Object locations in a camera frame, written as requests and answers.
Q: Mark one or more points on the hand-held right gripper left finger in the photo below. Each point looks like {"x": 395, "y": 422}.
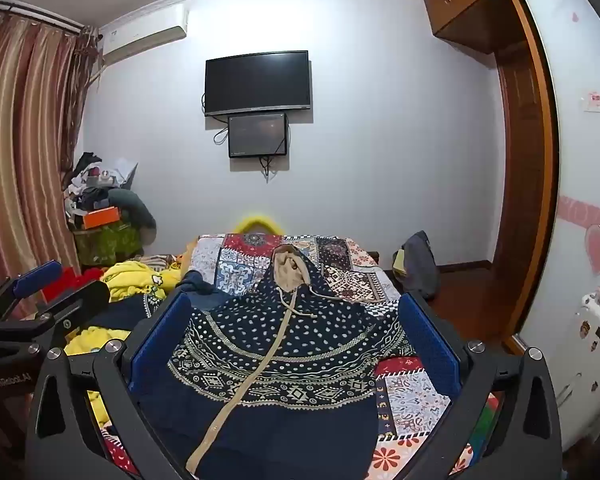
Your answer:
{"x": 160, "y": 342}

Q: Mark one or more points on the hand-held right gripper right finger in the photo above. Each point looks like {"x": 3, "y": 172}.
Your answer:
{"x": 430, "y": 345}

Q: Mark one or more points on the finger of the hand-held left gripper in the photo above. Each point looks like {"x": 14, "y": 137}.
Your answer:
{"x": 36, "y": 276}
{"x": 77, "y": 302}

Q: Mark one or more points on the navy patterned hoodie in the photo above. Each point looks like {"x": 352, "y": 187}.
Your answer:
{"x": 290, "y": 360}

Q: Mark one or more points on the pile of mixed clothes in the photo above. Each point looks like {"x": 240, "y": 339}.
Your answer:
{"x": 92, "y": 185}

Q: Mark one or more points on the red garment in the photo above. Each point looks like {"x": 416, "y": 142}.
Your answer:
{"x": 70, "y": 280}

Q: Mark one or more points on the patchwork printed blanket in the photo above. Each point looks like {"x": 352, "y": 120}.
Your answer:
{"x": 410, "y": 400}

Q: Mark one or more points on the yellow cartoon garment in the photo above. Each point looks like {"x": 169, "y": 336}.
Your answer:
{"x": 135, "y": 280}

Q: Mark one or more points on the blue denim jeans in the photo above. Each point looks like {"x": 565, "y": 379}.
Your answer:
{"x": 200, "y": 292}

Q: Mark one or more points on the green patterned cloth cover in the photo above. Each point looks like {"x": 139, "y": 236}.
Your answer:
{"x": 107, "y": 245}

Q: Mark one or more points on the grey backpack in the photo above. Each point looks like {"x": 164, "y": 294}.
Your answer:
{"x": 420, "y": 265}

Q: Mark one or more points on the striped grey cloth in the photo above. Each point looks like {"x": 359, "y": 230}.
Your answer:
{"x": 155, "y": 261}

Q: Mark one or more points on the orange box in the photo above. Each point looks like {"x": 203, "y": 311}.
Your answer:
{"x": 100, "y": 217}

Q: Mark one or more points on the grey cushion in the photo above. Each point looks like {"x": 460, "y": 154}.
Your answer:
{"x": 137, "y": 205}

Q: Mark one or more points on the striped brown curtain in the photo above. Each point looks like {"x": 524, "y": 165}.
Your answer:
{"x": 25, "y": 150}

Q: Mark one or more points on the white appliance with stickers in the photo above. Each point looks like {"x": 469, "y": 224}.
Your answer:
{"x": 587, "y": 360}

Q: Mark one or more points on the white sliding door heart stickers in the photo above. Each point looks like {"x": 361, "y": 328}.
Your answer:
{"x": 575, "y": 160}

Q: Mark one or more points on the wooden wardrobe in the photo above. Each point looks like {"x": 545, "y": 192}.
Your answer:
{"x": 510, "y": 110}

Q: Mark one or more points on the white air conditioner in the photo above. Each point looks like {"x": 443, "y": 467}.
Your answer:
{"x": 145, "y": 35}

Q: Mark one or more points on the small black wall monitor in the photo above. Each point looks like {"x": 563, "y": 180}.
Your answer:
{"x": 257, "y": 135}

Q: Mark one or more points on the black wall television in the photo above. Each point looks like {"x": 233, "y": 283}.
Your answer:
{"x": 258, "y": 83}

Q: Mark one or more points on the wall switch with sticker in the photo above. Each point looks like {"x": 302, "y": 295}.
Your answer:
{"x": 596, "y": 101}

